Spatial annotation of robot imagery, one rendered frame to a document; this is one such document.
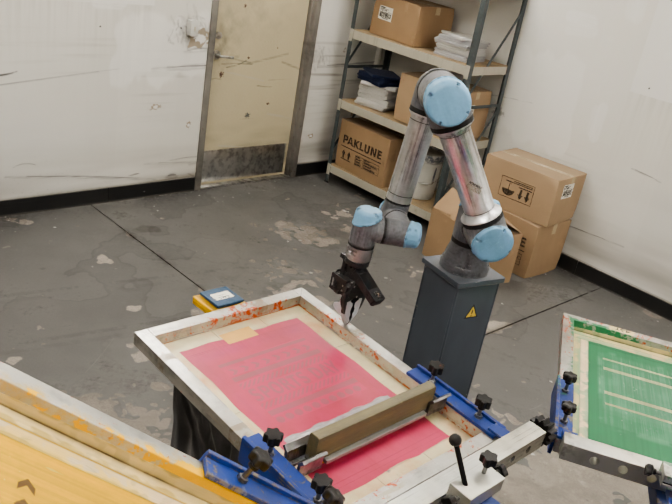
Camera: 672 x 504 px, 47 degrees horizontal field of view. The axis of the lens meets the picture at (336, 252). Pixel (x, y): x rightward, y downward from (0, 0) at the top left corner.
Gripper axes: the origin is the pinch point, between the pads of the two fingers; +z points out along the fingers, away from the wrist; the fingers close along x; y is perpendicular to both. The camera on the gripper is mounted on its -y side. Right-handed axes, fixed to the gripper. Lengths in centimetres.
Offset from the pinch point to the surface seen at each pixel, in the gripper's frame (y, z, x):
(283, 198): 286, 119, -236
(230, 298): 37.0, 9.4, 14.0
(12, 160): 326, 85, -39
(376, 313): 119, 111, -169
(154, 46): 330, 13, -135
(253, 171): 330, 115, -239
